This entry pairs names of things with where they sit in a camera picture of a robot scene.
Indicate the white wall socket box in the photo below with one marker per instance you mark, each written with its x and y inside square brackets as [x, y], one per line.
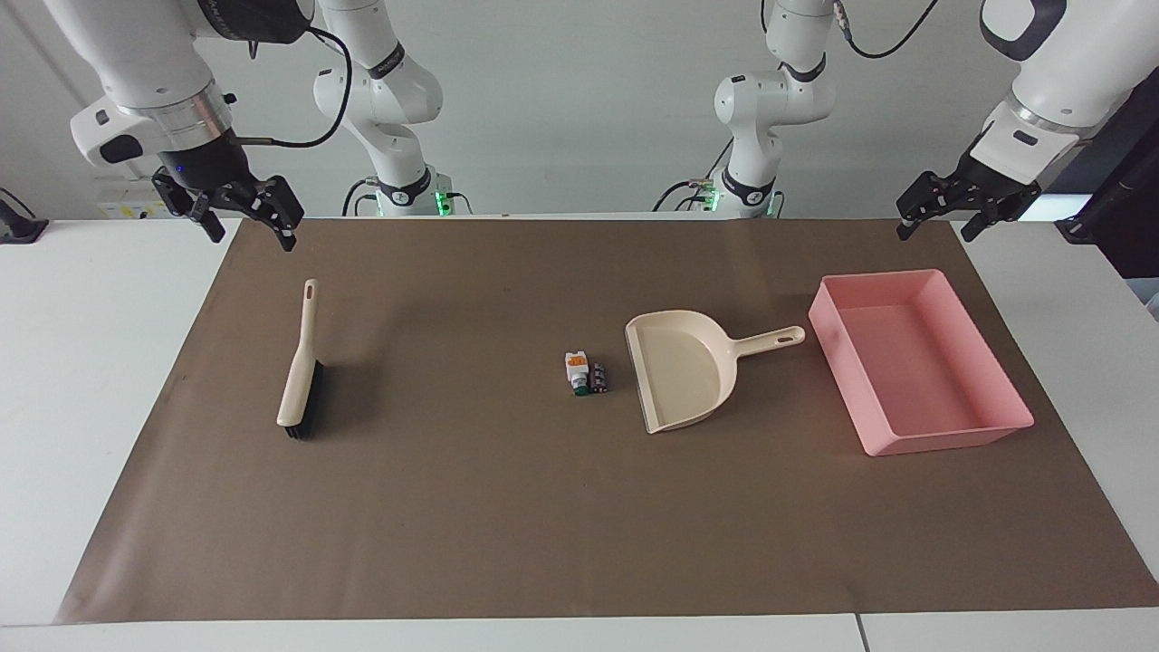
[127, 199]

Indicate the black stand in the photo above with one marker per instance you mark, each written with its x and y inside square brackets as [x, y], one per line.
[1123, 181]
[18, 226]

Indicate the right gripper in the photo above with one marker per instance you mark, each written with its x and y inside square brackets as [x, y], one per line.
[201, 163]

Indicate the cream brush with black bristles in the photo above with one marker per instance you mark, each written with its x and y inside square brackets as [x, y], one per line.
[297, 380]

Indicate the white and orange electronic part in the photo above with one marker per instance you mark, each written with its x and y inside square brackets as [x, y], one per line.
[576, 364]

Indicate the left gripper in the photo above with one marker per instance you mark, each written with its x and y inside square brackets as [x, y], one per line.
[982, 183]

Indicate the black cylindrical battery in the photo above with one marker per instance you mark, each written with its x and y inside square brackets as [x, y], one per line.
[598, 378]

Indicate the pink plastic bin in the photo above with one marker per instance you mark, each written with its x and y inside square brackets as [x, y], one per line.
[914, 362]

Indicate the cream plastic dustpan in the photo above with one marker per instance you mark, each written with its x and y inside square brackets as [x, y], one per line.
[688, 371]

